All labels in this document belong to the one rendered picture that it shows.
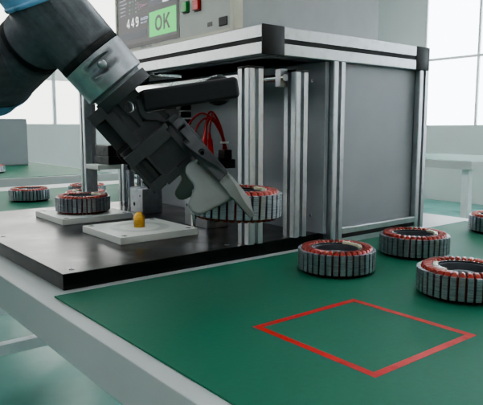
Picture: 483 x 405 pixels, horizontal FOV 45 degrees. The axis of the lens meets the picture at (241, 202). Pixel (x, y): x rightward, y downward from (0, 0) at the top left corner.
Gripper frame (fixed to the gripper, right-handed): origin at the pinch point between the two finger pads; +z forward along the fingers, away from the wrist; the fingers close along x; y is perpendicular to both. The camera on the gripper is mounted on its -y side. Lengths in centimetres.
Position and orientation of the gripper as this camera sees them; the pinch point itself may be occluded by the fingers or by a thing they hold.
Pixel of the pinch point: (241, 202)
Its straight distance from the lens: 71.9
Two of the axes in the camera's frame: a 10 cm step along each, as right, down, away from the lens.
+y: -7.4, 6.7, -1.0
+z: 6.2, 7.3, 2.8
